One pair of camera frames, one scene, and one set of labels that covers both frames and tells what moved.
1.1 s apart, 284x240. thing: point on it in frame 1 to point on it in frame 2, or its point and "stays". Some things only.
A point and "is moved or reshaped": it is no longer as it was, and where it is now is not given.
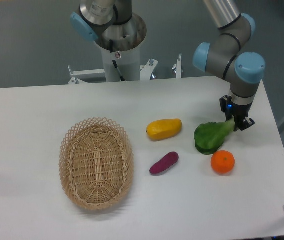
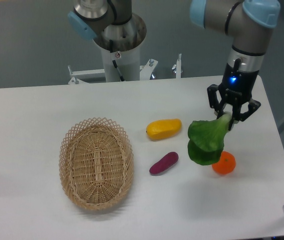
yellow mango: x=163 y=129 stays
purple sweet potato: x=169 y=159 stays
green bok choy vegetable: x=208 y=136 is moved or reshaped
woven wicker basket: x=96 y=163 stays
